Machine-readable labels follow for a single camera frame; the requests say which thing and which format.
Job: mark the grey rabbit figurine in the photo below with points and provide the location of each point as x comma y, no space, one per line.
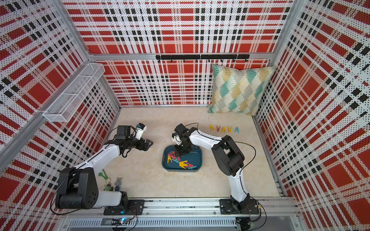
118,184

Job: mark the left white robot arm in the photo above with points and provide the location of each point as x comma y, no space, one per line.
77,186

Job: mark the pink clothespin in tray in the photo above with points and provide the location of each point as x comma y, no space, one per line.
172,155

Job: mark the patterned green yellow pillow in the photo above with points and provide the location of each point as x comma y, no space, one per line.
238,91

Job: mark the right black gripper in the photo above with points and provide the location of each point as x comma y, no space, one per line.
179,152

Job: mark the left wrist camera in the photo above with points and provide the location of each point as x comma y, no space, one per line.
123,132

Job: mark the white wire mesh shelf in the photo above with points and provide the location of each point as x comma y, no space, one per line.
67,103

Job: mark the teal plastic storage tray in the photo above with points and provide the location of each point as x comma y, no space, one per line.
194,158

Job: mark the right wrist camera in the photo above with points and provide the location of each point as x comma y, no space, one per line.
180,130

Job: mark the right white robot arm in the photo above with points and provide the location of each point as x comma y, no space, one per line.
227,154

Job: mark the green circuit board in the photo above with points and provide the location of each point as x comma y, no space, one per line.
120,221

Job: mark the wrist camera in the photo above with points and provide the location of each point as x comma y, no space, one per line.
123,132
180,130

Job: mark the black hook rail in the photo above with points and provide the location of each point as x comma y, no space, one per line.
203,57

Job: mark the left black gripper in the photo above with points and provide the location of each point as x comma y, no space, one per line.
146,147

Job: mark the yellow clothespin in tray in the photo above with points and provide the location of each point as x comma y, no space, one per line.
184,164

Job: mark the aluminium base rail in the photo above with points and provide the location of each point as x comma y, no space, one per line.
191,214

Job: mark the green toy keychain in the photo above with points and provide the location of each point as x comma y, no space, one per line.
108,185

